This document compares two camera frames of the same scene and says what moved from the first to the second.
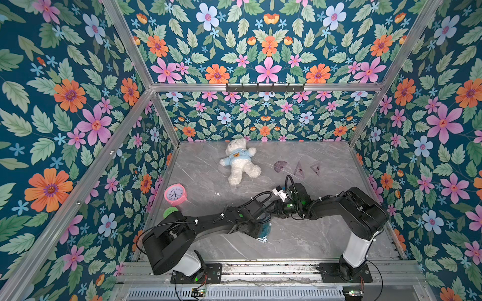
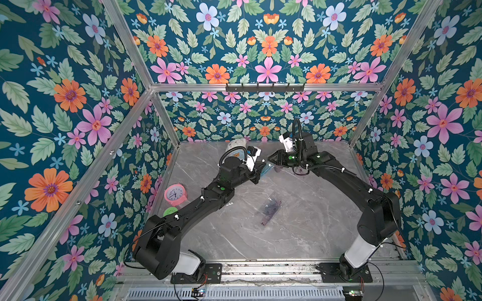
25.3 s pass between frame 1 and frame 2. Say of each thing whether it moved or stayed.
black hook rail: stayed
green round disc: stayed
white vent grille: stayed
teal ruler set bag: moved
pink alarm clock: stayed
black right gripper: moved
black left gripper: moved
